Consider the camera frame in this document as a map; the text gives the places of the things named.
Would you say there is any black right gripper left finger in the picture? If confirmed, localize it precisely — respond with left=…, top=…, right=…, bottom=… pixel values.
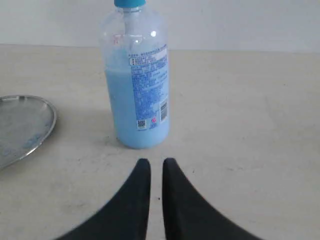
left=59, top=158, right=151, bottom=240

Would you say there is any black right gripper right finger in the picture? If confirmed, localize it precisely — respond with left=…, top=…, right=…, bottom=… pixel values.
left=162, top=158, right=259, bottom=240

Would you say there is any blue soap pump bottle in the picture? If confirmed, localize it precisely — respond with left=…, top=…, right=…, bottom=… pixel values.
left=99, top=0, right=170, bottom=149

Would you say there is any round steel plate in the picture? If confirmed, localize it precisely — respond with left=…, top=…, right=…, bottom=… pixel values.
left=0, top=95, right=57, bottom=169

